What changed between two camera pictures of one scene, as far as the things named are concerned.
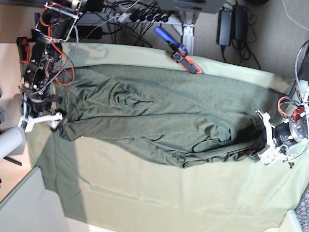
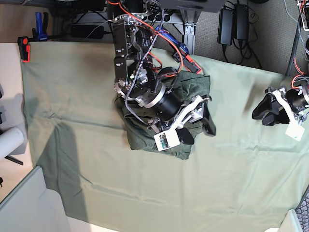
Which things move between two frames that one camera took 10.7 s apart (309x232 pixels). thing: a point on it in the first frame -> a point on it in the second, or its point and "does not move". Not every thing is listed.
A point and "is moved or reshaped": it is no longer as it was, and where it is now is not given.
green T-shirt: [178, 117] is moved or reshaped
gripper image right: [257, 136] -> [274, 107]
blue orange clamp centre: [180, 53] does not move
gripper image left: [26, 123] -> [191, 111]
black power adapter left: [224, 27] does not move
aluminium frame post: [188, 36] does not move
